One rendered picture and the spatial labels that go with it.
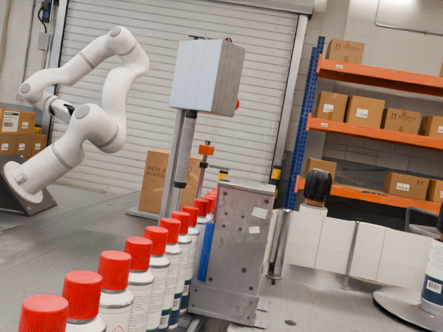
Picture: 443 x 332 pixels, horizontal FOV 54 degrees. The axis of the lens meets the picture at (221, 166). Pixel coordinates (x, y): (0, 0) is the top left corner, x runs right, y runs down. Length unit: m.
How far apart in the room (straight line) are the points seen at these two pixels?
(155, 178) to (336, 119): 3.45
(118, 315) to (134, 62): 1.49
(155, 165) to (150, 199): 0.15
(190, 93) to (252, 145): 4.44
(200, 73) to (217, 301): 0.60
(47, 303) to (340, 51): 4.91
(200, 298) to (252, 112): 4.84
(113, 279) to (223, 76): 0.77
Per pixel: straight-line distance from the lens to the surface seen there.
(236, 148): 5.61
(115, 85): 1.76
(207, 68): 1.16
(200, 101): 1.16
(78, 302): 0.41
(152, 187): 1.92
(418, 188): 5.32
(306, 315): 1.01
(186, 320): 0.86
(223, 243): 0.84
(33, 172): 1.74
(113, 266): 0.47
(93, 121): 1.61
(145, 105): 5.81
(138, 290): 0.55
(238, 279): 0.85
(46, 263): 1.24
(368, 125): 5.13
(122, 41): 1.83
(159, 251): 0.62
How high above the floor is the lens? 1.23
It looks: 4 degrees down
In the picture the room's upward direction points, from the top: 10 degrees clockwise
